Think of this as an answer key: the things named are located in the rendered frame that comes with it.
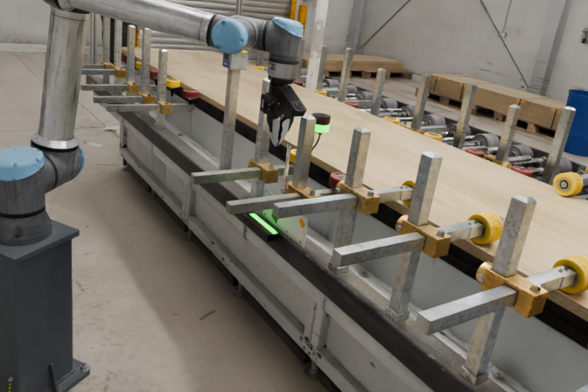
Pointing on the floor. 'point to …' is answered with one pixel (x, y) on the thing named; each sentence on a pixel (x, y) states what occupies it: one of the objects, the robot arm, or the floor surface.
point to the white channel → (320, 19)
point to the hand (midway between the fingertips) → (277, 143)
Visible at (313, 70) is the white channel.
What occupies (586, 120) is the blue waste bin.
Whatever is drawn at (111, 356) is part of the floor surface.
